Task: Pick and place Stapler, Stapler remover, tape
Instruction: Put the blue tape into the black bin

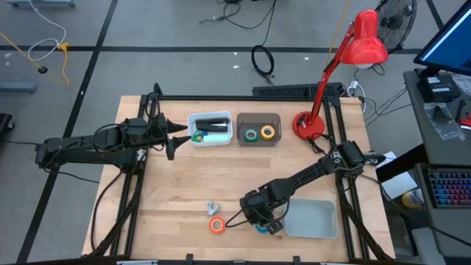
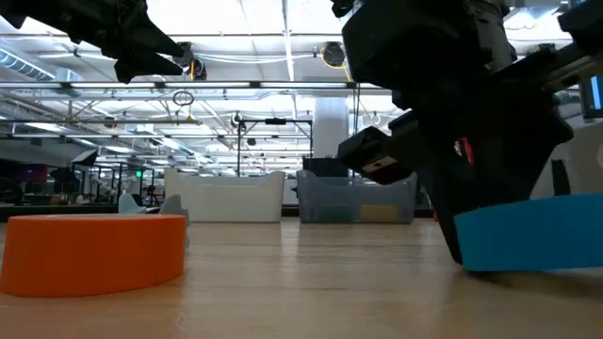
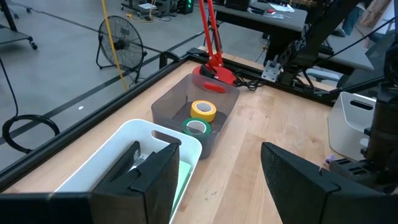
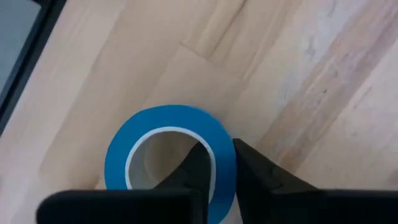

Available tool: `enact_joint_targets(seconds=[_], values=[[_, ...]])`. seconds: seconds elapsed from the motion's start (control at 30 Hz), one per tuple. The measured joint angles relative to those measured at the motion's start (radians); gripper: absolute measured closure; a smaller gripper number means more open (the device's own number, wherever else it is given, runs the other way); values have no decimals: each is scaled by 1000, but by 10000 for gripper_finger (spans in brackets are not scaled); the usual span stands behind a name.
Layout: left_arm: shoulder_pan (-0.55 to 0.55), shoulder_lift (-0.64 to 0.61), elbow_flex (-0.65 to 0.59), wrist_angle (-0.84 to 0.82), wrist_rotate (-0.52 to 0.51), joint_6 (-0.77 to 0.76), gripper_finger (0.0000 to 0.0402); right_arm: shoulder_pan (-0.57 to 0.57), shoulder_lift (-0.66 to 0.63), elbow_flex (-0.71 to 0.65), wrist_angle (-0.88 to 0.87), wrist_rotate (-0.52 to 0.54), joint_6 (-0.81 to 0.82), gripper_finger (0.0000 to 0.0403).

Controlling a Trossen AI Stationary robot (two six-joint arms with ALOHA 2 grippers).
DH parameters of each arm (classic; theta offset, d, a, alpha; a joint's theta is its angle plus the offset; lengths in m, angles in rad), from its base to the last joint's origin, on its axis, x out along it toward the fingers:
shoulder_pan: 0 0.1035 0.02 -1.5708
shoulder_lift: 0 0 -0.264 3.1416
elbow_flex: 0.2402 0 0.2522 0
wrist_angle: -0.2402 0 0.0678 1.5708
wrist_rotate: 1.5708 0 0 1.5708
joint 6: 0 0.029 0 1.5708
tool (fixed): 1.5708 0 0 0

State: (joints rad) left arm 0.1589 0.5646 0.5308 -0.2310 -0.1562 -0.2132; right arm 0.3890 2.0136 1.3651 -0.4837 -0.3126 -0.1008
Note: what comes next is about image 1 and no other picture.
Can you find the yellow tape roll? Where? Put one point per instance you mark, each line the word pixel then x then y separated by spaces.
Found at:
pixel 262 133

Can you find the grey translucent plastic bin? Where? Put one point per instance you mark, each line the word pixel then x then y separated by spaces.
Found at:
pixel 257 143

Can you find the mint green stapler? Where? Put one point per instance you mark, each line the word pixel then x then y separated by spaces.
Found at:
pixel 218 138

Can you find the white power adapter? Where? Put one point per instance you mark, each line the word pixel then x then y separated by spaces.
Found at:
pixel 353 85

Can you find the white plastic bin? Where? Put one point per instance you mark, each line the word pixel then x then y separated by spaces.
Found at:
pixel 211 144

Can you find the black mini computer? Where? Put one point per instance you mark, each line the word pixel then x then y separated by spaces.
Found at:
pixel 438 92

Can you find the backlit rainbow keyboard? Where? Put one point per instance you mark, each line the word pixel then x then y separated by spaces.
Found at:
pixel 450 189

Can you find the red desk lamp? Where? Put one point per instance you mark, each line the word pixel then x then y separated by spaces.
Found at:
pixel 364 40

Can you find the black computer monitor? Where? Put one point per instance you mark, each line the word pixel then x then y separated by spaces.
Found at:
pixel 452 44

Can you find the black floor fan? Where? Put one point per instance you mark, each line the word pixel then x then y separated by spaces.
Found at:
pixel 395 22

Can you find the yellow wipes canister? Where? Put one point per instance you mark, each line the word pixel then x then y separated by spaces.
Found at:
pixel 412 198

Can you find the small boxy green stapler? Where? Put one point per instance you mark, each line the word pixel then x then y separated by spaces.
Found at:
pixel 195 134

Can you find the black caster wheel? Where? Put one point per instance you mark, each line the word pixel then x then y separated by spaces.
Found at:
pixel 5 121

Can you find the green mini stapler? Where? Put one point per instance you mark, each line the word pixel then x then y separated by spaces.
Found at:
pixel 194 138

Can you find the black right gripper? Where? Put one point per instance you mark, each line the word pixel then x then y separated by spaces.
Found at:
pixel 263 204

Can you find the grey cart base bar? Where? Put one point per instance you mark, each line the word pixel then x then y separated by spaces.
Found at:
pixel 16 87
pixel 40 3

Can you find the blue tape roll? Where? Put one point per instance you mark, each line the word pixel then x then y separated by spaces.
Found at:
pixel 262 230

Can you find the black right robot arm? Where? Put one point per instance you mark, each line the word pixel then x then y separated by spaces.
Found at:
pixel 312 171

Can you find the white paper sheet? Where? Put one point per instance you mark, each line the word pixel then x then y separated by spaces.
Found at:
pixel 399 186

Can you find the clear plastic bag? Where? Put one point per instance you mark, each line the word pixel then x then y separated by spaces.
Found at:
pixel 441 121

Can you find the light grey plastic tray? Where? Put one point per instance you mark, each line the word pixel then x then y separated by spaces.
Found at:
pixel 316 221

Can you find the black table clamp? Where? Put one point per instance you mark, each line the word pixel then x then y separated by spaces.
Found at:
pixel 296 260
pixel 189 259

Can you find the grey desk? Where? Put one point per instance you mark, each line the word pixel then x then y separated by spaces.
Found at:
pixel 445 151

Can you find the orange tape roll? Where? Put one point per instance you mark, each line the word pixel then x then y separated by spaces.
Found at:
pixel 210 225

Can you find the black aluminium table frame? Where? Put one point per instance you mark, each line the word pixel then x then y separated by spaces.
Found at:
pixel 243 98

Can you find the light blue staple remover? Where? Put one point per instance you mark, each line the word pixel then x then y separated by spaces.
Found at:
pixel 212 210

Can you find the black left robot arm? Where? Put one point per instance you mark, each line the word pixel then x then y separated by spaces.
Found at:
pixel 84 151

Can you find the black keyboard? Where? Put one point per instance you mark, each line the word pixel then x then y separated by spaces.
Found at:
pixel 279 90

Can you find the yellow mini stapler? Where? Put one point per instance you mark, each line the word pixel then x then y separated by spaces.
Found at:
pixel 199 140

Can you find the green tape roll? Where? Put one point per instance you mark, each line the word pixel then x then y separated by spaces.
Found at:
pixel 246 135

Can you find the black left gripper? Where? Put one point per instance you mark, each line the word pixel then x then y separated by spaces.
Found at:
pixel 147 132

